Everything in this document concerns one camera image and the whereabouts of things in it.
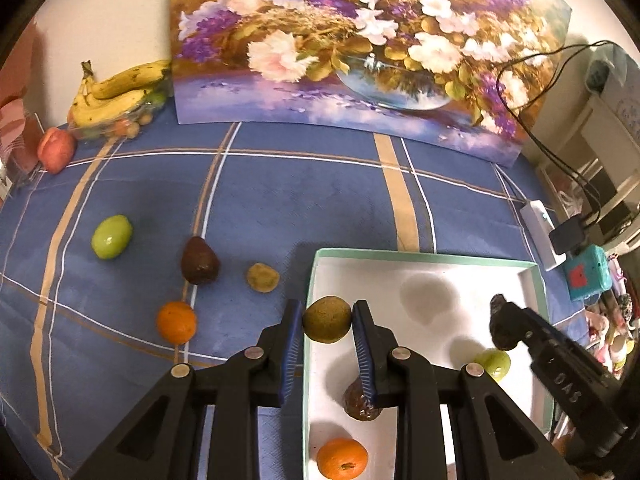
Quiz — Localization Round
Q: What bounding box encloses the green mango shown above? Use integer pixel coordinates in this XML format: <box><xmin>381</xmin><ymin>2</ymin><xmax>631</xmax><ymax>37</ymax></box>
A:
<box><xmin>91</xmin><ymin>214</ymin><xmax>134</xmax><ymax>261</ymax></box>
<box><xmin>472</xmin><ymin>349</ymin><xmax>512</xmax><ymax>380</ymax></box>

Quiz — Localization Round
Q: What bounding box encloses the small tan round fruit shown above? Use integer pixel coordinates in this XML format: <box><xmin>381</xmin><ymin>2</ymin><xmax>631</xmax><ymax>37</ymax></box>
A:
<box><xmin>245</xmin><ymin>262</ymin><xmax>281</xmax><ymax>293</ymax></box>

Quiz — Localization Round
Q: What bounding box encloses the tan kiwi fruit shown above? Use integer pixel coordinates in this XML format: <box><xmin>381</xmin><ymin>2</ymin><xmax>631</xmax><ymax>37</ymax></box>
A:
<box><xmin>302</xmin><ymin>296</ymin><xmax>353</xmax><ymax>344</ymax></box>

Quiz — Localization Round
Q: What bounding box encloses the white power strip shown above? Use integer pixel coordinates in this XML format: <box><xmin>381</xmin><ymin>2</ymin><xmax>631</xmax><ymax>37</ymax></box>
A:
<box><xmin>519</xmin><ymin>200</ymin><xmax>568</xmax><ymax>272</ymax></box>

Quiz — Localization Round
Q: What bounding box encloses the red peach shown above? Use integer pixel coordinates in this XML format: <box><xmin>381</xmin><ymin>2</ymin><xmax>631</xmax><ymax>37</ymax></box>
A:
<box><xmin>37</xmin><ymin>127</ymin><xmax>78</xmax><ymax>175</ymax></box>

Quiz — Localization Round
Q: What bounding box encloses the black charger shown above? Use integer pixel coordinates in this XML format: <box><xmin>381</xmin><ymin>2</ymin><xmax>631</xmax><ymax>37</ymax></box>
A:
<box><xmin>549</xmin><ymin>216</ymin><xmax>588</xmax><ymax>253</ymax></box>

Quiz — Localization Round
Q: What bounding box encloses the blue plaid tablecloth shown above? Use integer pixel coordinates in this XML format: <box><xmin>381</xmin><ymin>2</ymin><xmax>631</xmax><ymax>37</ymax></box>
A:
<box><xmin>0</xmin><ymin>120</ymin><xmax>591</xmax><ymax>480</ymax></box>

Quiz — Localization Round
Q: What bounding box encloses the teal toy box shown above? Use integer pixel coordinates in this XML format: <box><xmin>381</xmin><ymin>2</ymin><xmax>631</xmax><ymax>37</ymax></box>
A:
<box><xmin>564</xmin><ymin>244</ymin><xmax>613</xmax><ymax>302</ymax></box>

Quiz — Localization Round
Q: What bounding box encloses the black charger cable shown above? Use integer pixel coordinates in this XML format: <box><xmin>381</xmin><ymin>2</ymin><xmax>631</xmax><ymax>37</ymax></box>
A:
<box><xmin>500</xmin><ymin>42</ymin><xmax>626</xmax><ymax>226</ymax></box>
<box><xmin>496</xmin><ymin>40</ymin><xmax>626</xmax><ymax>226</ymax></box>

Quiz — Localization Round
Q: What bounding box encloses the orange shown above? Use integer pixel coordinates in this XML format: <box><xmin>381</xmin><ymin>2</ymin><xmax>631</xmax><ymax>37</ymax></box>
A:
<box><xmin>156</xmin><ymin>300</ymin><xmax>198</xmax><ymax>345</ymax></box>
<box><xmin>316</xmin><ymin>437</ymin><xmax>369</xmax><ymax>480</ymax></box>

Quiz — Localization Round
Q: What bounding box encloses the bunch of yellow bananas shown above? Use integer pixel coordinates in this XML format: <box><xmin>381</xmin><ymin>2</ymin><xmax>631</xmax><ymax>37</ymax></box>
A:
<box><xmin>67</xmin><ymin>59</ymin><xmax>172</xmax><ymax>128</ymax></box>

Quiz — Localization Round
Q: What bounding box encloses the brown pear-shaped avocado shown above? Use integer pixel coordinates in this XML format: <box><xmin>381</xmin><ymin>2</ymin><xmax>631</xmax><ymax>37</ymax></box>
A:
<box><xmin>180</xmin><ymin>235</ymin><xmax>221</xmax><ymax>286</ymax></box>

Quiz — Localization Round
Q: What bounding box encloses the white tray with teal rim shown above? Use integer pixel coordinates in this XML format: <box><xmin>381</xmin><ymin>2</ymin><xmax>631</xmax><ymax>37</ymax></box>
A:
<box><xmin>301</xmin><ymin>247</ymin><xmax>556</xmax><ymax>480</ymax></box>

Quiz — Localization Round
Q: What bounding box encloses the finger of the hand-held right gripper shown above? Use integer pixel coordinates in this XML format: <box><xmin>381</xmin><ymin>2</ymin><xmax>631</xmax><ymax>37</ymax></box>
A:
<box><xmin>494</xmin><ymin>301</ymin><xmax>551</xmax><ymax>357</ymax></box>

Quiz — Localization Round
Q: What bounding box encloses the large dark wrinkled avocado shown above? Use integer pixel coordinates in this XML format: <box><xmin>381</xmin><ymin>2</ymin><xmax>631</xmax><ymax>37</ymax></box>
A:
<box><xmin>342</xmin><ymin>377</ymin><xmax>383</xmax><ymax>422</ymax></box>

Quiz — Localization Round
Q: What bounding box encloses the clear bowl of small fruits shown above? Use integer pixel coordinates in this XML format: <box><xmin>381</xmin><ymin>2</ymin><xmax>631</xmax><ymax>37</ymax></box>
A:
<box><xmin>70</xmin><ymin>91</ymin><xmax>168</xmax><ymax>142</ymax></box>

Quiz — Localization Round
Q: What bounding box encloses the pile of pink trinkets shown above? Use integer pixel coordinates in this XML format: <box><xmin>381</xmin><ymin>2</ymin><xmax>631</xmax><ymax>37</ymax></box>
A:
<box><xmin>580</xmin><ymin>255</ymin><xmax>640</xmax><ymax>376</ymax></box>

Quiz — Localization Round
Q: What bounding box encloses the flower painting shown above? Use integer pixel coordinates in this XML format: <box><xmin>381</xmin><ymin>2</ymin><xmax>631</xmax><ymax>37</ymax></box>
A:
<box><xmin>170</xmin><ymin>0</ymin><xmax>573</xmax><ymax>168</ymax></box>

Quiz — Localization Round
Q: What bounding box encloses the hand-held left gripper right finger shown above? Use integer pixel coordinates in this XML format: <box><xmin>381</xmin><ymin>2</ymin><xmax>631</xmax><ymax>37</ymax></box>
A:
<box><xmin>351</xmin><ymin>300</ymin><xmax>568</xmax><ymax>480</ymax></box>

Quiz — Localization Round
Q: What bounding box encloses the dark shrivelled lumpy fruit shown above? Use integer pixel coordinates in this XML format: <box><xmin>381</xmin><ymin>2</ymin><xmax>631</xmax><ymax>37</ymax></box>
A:
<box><xmin>489</xmin><ymin>294</ymin><xmax>521</xmax><ymax>352</ymax></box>

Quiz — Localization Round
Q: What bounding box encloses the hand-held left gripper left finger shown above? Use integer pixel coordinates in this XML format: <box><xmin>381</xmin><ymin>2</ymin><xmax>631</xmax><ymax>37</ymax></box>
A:
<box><xmin>72</xmin><ymin>299</ymin><xmax>304</xmax><ymax>480</ymax></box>

